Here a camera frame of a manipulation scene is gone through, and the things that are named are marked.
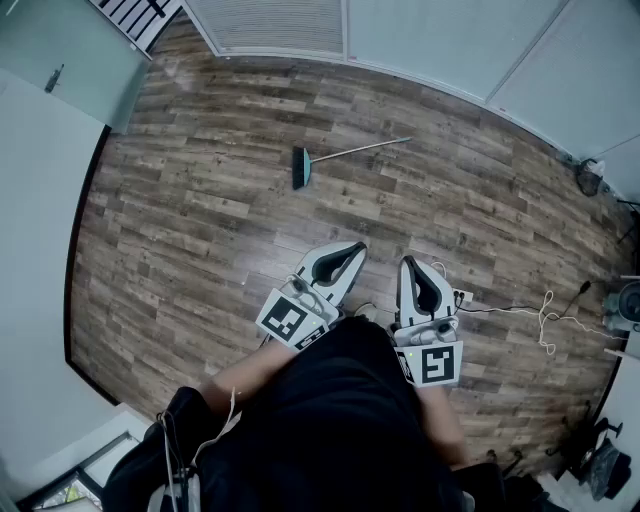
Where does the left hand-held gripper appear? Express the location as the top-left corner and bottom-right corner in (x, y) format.
(256, 241), (370, 352)

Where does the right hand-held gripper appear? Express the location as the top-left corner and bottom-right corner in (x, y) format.
(391, 255), (465, 389)

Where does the teal broom with metal handle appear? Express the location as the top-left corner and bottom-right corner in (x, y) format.
(291, 136), (413, 191)

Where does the person's left forearm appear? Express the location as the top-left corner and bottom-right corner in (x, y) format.
(202, 339), (297, 417)

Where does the person's right forearm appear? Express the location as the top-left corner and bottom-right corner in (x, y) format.
(419, 384), (471, 471)

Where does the person's black clothing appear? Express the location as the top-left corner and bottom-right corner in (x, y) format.
(102, 317), (501, 512)

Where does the grey round appliance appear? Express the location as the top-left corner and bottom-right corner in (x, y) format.
(602, 274), (640, 334)

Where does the black mesh waste basket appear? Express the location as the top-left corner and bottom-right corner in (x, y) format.
(574, 157), (607, 198)

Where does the white slatted window blind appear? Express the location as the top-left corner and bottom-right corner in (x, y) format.
(487, 0), (640, 151)
(347, 0), (571, 101)
(187, 0), (347, 55)

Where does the black office chair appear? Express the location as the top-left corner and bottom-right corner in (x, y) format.
(547, 399), (634, 501)

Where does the grey waist-worn device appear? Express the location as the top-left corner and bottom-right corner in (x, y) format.
(148, 474), (202, 512)

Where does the black and white striped panel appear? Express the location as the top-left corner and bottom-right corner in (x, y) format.
(88, 0), (184, 61)

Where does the frosted glass door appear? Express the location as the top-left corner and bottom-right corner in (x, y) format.
(0, 0), (154, 136)

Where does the white floor cord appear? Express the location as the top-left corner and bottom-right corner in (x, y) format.
(499, 289), (629, 357)

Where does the black cable with plug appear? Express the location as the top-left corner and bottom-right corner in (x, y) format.
(455, 280), (594, 321)

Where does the thin gripper cable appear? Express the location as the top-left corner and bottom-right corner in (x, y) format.
(157, 387), (244, 512)

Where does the dark door handle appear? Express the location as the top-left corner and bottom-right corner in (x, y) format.
(44, 63), (66, 95)

